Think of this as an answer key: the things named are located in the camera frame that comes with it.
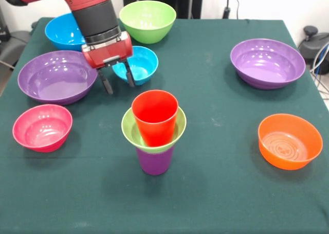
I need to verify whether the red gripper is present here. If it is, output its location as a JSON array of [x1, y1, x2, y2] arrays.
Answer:
[[81, 31, 136, 95]]

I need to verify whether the small blue bowl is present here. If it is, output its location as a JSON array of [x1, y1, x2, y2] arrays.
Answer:
[[112, 45, 159, 86]]

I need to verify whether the small green bowl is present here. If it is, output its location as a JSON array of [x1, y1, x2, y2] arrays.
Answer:
[[121, 106, 188, 154]]

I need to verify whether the red cup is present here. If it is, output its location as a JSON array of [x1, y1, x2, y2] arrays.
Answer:
[[131, 89, 179, 148]]

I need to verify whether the purple cup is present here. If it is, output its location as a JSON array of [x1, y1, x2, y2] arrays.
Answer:
[[135, 145, 175, 176]]

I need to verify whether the large green bowl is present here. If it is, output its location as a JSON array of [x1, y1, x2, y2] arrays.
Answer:
[[119, 0, 177, 45]]

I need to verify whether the wide purple bowl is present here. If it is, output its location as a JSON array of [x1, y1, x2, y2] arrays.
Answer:
[[17, 50, 99, 106], [230, 38, 306, 90]]

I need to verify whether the large blue bowl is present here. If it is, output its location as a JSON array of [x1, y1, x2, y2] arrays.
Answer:
[[44, 12, 87, 52]]

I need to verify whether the pink bowl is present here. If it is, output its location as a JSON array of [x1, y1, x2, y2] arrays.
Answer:
[[12, 104, 74, 153]]

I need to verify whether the black office chair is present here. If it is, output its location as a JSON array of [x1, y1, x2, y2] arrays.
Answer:
[[0, 30, 33, 65]]

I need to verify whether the dark green tablecloth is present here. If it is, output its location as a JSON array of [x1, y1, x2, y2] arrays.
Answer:
[[0, 17, 329, 234]]

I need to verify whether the orange bowl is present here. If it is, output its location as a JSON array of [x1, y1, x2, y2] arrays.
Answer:
[[258, 113, 324, 171]]

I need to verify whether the black grey machine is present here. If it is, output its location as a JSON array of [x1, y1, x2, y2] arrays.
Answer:
[[298, 25, 329, 65]]

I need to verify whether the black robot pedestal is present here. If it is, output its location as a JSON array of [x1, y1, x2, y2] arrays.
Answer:
[[122, 0, 204, 19]]

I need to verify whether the white cable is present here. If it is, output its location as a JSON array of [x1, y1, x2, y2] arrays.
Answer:
[[0, 60, 16, 70]]

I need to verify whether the grey cable bundle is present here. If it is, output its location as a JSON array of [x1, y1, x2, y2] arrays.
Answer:
[[309, 42, 329, 101]]

